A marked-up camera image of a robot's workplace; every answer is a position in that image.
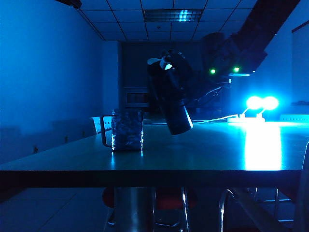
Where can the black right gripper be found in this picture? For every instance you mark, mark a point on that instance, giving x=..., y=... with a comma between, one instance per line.
x=186, y=72

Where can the black thermos cup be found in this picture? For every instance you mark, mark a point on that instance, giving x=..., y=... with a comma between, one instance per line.
x=179, y=120

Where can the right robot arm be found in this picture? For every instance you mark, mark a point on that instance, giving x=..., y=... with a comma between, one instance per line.
x=260, y=29

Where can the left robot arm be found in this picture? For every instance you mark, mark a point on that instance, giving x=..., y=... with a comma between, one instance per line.
x=70, y=3

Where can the textured glass mug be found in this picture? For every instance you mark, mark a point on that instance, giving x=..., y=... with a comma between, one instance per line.
x=128, y=131

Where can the ceiling light grille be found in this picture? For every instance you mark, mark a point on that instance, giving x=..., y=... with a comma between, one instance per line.
x=172, y=15

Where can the white power strip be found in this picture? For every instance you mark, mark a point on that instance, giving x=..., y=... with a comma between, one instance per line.
x=248, y=119

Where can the bright plug-in lamp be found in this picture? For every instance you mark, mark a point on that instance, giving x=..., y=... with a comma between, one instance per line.
x=254, y=103
x=271, y=103

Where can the white perforated chair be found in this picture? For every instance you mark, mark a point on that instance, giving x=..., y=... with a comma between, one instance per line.
x=96, y=123
x=294, y=118

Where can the red chair seat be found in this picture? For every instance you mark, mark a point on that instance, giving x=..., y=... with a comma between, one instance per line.
x=169, y=200

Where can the chrome chair leg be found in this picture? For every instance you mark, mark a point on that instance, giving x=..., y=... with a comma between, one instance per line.
x=185, y=207

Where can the metal table leg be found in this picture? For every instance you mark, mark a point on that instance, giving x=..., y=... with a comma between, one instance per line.
x=134, y=210

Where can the dark chair backrest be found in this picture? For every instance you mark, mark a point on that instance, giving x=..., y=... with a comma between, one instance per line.
x=304, y=188

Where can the grey wall cabinet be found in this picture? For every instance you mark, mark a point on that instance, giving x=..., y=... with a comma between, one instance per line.
x=136, y=97

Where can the chrome chair frame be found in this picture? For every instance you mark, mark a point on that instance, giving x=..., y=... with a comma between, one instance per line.
x=222, y=207

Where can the wall whiteboard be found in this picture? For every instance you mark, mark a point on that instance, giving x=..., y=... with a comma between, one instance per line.
x=301, y=62

